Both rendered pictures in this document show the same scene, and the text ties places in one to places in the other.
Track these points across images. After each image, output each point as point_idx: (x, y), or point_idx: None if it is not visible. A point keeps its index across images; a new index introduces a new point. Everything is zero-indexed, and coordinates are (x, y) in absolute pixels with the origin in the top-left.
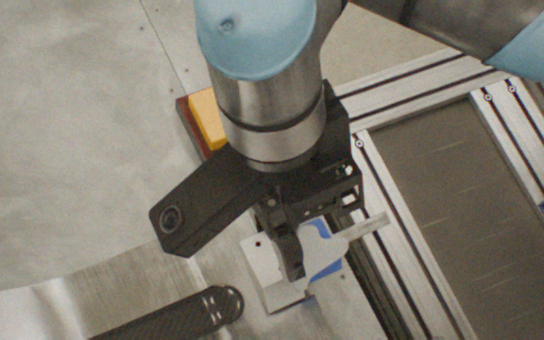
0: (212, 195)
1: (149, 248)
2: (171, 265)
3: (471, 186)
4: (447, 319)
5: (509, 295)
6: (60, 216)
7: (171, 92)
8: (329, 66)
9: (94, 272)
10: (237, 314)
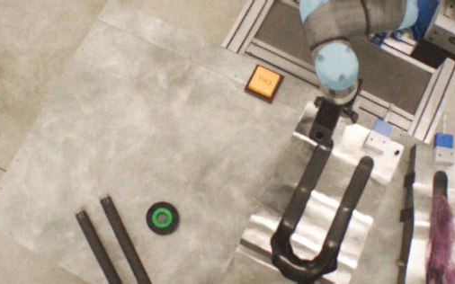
0: (328, 119)
1: (290, 144)
2: (301, 144)
3: (301, 31)
4: None
5: None
6: (242, 155)
7: (237, 87)
8: (208, 21)
9: (281, 164)
10: (332, 143)
